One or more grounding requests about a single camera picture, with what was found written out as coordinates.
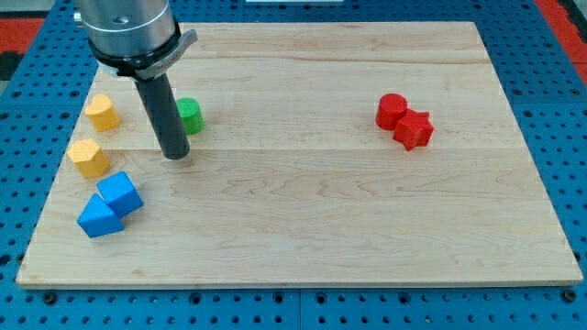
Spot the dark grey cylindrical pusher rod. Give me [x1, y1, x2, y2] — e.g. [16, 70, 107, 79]
[135, 74, 190, 160]

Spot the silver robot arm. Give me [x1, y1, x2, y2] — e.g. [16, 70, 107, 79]
[74, 0, 197, 160]

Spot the yellow heart block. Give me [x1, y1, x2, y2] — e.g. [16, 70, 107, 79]
[84, 93, 121, 132]

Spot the green cylinder block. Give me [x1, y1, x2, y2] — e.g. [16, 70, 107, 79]
[176, 97, 205, 135]

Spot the yellow hexagon block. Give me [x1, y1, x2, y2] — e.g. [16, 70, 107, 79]
[67, 138, 110, 179]

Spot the blue cube block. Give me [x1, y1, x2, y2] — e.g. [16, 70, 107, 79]
[96, 171, 144, 218]

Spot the blue triangle block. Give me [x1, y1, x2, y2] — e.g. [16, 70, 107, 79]
[77, 194, 125, 238]

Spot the light wooden board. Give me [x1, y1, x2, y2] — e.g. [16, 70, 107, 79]
[17, 22, 582, 290]

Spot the red cylinder block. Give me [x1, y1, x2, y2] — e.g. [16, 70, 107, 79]
[375, 93, 407, 130]

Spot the red star block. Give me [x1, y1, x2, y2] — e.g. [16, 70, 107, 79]
[393, 109, 434, 151]

